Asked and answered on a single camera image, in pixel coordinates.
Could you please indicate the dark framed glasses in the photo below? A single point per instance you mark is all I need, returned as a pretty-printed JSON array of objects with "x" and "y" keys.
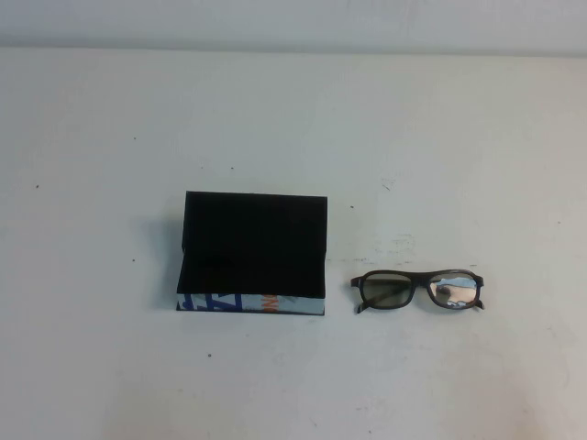
[{"x": 415, "y": 275}]

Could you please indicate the black glasses case printed side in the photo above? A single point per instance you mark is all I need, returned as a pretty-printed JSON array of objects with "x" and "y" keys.
[{"x": 252, "y": 238}]

